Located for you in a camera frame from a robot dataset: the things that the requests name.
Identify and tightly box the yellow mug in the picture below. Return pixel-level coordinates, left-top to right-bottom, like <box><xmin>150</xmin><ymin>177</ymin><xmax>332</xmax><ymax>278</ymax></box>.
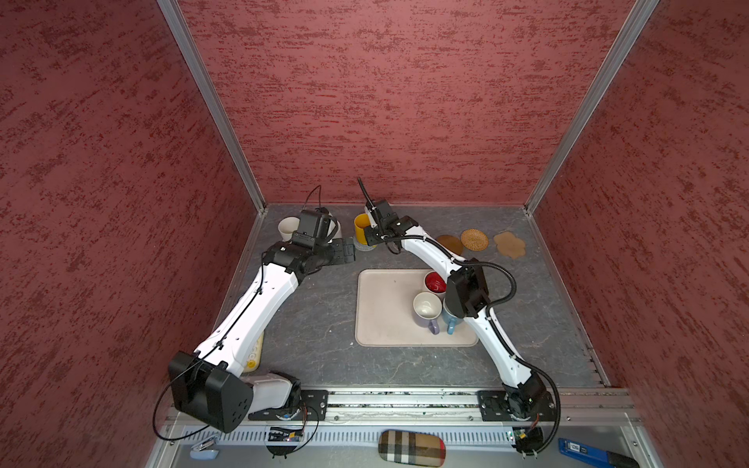
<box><xmin>354</xmin><ymin>213</ymin><xmax>371</xmax><ymax>248</ymax></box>

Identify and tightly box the cream white mug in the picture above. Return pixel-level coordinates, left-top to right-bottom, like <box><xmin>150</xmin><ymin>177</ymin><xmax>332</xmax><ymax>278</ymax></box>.
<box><xmin>277</xmin><ymin>216</ymin><xmax>300</xmax><ymax>242</ymax></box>

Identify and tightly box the grey woven round coaster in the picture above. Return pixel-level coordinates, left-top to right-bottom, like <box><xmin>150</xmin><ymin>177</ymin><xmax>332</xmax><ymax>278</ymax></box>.
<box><xmin>354</xmin><ymin>241</ymin><xmax>376</xmax><ymax>253</ymax></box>

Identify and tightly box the white speckled mug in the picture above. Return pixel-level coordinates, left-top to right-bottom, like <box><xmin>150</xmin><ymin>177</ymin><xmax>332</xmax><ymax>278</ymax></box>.
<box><xmin>328</xmin><ymin>220</ymin><xmax>343</xmax><ymax>240</ymax></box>

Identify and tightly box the brown cork round coaster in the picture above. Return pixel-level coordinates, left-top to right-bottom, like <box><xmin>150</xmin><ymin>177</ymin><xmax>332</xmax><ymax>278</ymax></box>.
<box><xmin>436</xmin><ymin>235</ymin><xmax>464</xmax><ymax>255</ymax></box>

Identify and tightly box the brown wooden flower coaster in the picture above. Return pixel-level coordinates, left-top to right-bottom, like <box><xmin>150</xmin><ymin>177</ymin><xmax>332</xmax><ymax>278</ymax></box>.
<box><xmin>493</xmin><ymin>231</ymin><xmax>527</xmax><ymax>259</ymax></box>

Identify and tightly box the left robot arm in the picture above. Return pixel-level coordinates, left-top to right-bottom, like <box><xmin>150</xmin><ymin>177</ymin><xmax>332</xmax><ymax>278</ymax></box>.
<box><xmin>168</xmin><ymin>238</ymin><xmax>355</xmax><ymax>433</ymax></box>

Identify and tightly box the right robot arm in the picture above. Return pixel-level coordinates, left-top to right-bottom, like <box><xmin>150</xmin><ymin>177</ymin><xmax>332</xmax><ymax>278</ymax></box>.
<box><xmin>364</xmin><ymin>213</ymin><xmax>551</xmax><ymax>421</ymax></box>

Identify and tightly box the red inside white mug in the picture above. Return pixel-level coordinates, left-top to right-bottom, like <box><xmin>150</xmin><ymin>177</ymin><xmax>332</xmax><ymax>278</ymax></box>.
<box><xmin>423</xmin><ymin>271</ymin><xmax>447</xmax><ymax>298</ymax></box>

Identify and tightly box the beige rectangular tray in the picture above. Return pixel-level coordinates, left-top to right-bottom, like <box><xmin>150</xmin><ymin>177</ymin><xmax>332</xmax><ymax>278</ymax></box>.
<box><xmin>355</xmin><ymin>269</ymin><xmax>478</xmax><ymax>347</ymax></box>

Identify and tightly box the light blue mug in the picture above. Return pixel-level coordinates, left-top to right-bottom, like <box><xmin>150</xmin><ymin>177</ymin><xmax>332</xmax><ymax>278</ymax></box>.
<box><xmin>442</xmin><ymin>301</ymin><xmax>462</xmax><ymax>335</ymax></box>

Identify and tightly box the cream calculator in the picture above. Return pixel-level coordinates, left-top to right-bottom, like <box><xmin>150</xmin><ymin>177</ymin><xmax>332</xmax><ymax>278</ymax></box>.
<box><xmin>243</xmin><ymin>333</ymin><xmax>264</xmax><ymax>374</ymax></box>

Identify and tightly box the left circuit board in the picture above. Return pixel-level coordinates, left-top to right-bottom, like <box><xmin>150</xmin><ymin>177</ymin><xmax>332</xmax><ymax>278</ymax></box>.
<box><xmin>267</xmin><ymin>427</ymin><xmax>304</xmax><ymax>444</ymax></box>

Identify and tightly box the circuit board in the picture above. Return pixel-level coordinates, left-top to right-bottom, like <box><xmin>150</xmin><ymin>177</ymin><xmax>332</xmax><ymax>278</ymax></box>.
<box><xmin>267</xmin><ymin>427</ymin><xmax>304</xmax><ymax>444</ymax></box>
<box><xmin>513</xmin><ymin>427</ymin><xmax>544</xmax><ymax>450</ymax></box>

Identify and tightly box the plaid glasses case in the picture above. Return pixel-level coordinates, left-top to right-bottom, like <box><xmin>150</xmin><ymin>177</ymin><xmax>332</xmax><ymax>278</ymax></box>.
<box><xmin>378</xmin><ymin>430</ymin><xmax>447</xmax><ymax>467</ymax></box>

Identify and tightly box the small stapler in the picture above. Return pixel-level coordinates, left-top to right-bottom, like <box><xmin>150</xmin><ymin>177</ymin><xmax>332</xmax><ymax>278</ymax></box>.
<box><xmin>189</xmin><ymin>436</ymin><xmax>220</xmax><ymax>461</ymax></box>

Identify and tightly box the right circuit board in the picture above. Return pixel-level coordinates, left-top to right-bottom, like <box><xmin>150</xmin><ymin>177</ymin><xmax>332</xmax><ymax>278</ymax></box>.
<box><xmin>513</xmin><ymin>427</ymin><xmax>544</xmax><ymax>450</ymax></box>

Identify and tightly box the blue tool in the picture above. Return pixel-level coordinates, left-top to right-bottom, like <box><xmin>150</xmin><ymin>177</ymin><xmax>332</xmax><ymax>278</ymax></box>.
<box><xmin>558</xmin><ymin>438</ymin><xmax>640</xmax><ymax>468</ymax></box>

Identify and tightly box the lavender handle mug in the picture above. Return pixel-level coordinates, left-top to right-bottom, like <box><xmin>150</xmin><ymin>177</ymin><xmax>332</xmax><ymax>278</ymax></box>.
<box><xmin>413</xmin><ymin>292</ymin><xmax>443</xmax><ymax>335</ymax></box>

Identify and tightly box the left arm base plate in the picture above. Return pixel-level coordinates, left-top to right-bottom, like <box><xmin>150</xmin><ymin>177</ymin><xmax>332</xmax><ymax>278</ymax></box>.
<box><xmin>247</xmin><ymin>389</ymin><xmax>329</xmax><ymax>422</ymax></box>

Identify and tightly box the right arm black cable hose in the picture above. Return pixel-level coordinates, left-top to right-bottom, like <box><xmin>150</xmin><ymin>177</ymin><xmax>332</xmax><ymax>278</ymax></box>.
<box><xmin>356</xmin><ymin>177</ymin><xmax>563</xmax><ymax>456</ymax></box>

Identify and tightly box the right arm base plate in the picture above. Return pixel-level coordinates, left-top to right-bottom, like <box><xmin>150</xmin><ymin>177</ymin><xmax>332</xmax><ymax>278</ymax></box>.
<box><xmin>476</xmin><ymin>390</ymin><xmax>558</xmax><ymax>423</ymax></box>

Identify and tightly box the aluminium rail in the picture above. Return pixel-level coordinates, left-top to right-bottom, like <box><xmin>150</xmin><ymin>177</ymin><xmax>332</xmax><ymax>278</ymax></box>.
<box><xmin>166</xmin><ymin>385</ymin><xmax>639</xmax><ymax>425</ymax></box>

